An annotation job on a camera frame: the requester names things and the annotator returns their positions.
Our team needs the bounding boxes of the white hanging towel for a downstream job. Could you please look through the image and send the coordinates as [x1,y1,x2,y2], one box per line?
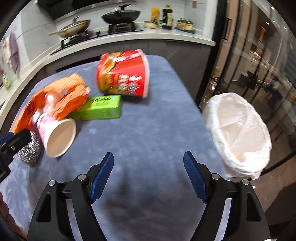
[2,37,12,68]

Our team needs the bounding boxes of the red instant noodle cup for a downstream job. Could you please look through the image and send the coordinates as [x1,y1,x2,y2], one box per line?
[96,49,149,98]

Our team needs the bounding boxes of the blue plush table cloth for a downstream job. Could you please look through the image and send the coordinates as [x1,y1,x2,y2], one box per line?
[1,55,225,240]

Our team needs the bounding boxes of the black range hood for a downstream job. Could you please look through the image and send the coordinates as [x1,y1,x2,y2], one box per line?
[37,0,135,20]

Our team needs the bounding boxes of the orange plastic bag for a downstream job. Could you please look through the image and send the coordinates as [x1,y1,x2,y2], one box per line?
[12,73,90,133]

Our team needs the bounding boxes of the yellow food package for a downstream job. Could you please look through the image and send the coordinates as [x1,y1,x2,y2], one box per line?
[151,8,160,23]

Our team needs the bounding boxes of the beige wok with lid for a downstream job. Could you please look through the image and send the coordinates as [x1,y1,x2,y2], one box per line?
[48,16,91,38]

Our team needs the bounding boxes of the green carton box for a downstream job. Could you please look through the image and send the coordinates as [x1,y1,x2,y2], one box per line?
[67,95,121,121]

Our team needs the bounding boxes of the blue yellow spice jar set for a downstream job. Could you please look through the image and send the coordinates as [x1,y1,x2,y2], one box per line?
[176,18,195,34]

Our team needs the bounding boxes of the steel wool scrubber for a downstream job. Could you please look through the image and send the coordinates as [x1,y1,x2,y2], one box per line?
[18,131,42,166]

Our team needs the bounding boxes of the pink paper cup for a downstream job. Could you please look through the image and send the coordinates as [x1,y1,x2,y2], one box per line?
[37,113,76,158]

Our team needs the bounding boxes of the dark soy sauce bottle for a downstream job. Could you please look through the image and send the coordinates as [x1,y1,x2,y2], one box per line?
[162,4,173,30]

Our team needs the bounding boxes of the green dish soap bottle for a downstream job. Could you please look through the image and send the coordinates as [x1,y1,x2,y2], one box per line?
[2,73,11,90]

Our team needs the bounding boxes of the black gas stove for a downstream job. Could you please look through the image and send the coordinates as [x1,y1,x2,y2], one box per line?
[50,22,144,55]

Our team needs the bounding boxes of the black wok with lid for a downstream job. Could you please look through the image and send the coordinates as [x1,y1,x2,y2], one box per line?
[102,4,141,25]

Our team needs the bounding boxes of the purple hanging towel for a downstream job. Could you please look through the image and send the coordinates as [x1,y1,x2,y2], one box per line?
[9,33,21,73]

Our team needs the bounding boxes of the trash bin with white bag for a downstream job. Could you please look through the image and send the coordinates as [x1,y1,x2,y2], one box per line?
[202,92,272,180]

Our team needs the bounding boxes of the person's left hand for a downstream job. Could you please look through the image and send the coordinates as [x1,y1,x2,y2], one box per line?
[0,193,25,237]

